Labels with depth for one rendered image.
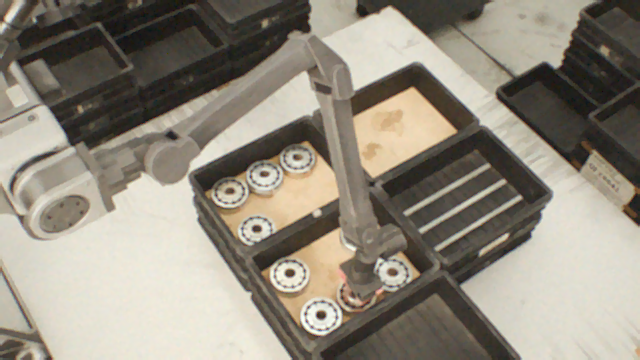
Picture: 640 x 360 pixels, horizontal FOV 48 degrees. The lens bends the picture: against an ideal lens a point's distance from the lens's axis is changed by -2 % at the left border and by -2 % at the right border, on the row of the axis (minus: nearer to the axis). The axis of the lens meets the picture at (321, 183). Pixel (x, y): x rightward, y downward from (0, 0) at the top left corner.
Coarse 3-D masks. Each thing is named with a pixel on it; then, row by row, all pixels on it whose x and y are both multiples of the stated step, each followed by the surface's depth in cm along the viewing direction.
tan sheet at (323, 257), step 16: (320, 240) 196; (336, 240) 196; (304, 256) 193; (320, 256) 193; (336, 256) 193; (352, 256) 193; (400, 256) 194; (320, 272) 190; (416, 272) 191; (320, 288) 187; (288, 304) 185; (304, 304) 185
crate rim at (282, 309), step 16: (368, 192) 194; (336, 208) 190; (304, 224) 187; (400, 224) 188; (272, 240) 184; (416, 240) 185; (432, 256) 183; (256, 272) 178; (432, 272) 180; (272, 288) 176; (400, 288) 177; (384, 304) 175; (288, 320) 171; (352, 320) 172; (304, 336) 169
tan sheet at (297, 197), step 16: (304, 144) 215; (272, 160) 211; (320, 160) 212; (240, 176) 207; (320, 176) 208; (208, 192) 204; (288, 192) 205; (304, 192) 205; (320, 192) 205; (336, 192) 205; (256, 208) 201; (272, 208) 201; (288, 208) 201; (304, 208) 202; (288, 224) 199
